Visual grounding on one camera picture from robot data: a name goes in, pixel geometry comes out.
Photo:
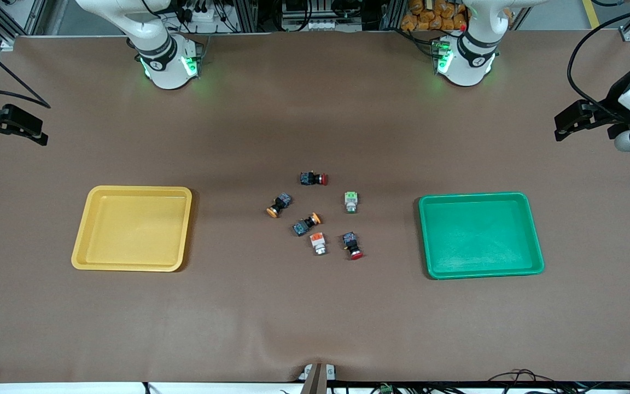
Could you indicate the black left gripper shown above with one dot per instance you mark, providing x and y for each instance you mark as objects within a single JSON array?
[{"x": 604, "y": 115}]

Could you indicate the green button with green base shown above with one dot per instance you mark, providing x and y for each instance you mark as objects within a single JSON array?
[{"x": 351, "y": 198}]

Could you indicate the yellow mushroom push button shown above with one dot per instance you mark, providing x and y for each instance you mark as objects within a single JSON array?
[
  {"x": 283, "y": 200},
  {"x": 300, "y": 228}
]

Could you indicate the white orange switch block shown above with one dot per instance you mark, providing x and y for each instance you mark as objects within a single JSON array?
[{"x": 318, "y": 239}]

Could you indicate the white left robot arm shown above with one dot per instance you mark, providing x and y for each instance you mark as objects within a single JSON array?
[{"x": 465, "y": 74}]

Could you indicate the green plastic tray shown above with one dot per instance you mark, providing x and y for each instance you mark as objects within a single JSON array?
[{"x": 479, "y": 235}]

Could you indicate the yellow plastic tray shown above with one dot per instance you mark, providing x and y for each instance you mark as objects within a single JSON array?
[{"x": 129, "y": 230}]

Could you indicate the pile of orange objects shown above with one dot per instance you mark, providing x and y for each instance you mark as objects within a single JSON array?
[{"x": 430, "y": 16}]

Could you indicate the white power strip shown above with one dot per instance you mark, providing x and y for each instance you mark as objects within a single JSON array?
[{"x": 205, "y": 17}]

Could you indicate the red mushroom push button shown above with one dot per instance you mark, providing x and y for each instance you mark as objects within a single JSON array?
[
  {"x": 350, "y": 239},
  {"x": 308, "y": 178}
]

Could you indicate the white terminal strip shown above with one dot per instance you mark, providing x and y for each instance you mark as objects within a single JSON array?
[{"x": 331, "y": 25}]

